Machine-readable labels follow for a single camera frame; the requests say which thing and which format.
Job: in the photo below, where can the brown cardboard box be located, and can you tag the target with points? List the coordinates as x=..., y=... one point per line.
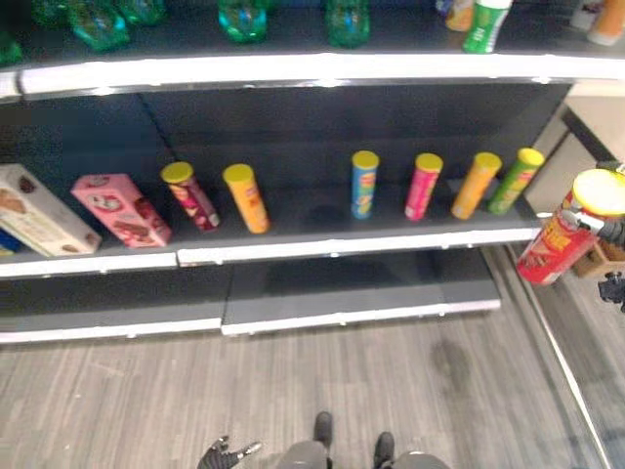
x=593, y=264

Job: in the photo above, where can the orange chips can yellow lid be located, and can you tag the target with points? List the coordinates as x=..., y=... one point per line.
x=251, y=205
x=472, y=190

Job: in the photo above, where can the robot right leg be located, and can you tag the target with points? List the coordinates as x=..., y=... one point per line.
x=420, y=461

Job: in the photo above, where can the green chips can yellow lid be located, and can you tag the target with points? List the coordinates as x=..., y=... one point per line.
x=512, y=188

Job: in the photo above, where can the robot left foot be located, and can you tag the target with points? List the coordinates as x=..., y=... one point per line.
x=323, y=427

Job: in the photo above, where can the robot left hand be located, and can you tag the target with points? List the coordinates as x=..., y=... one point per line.
x=215, y=456

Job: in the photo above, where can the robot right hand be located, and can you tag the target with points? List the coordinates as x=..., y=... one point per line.
x=608, y=229

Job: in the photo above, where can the maroon chips can yellow lid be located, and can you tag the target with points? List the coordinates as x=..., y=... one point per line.
x=195, y=205

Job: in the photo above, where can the pink chips can yellow lid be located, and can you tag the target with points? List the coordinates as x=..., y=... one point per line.
x=421, y=193

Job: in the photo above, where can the blue chips can yellow lid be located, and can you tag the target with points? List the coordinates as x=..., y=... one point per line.
x=363, y=190

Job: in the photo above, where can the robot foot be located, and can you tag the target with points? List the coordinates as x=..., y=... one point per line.
x=384, y=447
x=323, y=427

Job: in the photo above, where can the orange drink bottle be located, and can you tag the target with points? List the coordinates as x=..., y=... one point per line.
x=459, y=17
x=608, y=24

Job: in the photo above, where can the pink biscuit box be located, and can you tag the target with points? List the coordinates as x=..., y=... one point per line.
x=122, y=210

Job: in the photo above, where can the blue snack box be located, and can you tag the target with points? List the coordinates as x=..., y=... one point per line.
x=7, y=242

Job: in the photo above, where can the beige table black frame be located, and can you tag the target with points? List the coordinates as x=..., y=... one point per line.
x=593, y=127

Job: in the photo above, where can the red chips can yellow lid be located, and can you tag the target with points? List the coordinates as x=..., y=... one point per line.
x=556, y=254

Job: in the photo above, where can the green bottle white cap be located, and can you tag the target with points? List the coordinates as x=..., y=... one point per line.
x=481, y=31

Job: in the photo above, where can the white biscuit box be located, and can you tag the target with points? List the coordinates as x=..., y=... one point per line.
x=39, y=215

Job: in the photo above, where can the robot left leg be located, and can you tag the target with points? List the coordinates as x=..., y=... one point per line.
x=303, y=456

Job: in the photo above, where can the robot leg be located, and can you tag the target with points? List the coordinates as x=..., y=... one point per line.
x=303, y=456
x=420, y=461

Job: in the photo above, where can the black stand part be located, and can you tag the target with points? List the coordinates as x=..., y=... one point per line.
x=612, y=290

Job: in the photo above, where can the green plastic bottle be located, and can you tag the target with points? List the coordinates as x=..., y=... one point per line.
x=7, y=51
x=144, y=10
x=49, y=11
x=100, y=27
x=347, y=24
x=242, y=22

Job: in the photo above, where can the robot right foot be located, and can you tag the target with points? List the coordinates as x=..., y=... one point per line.
x=384, y=447

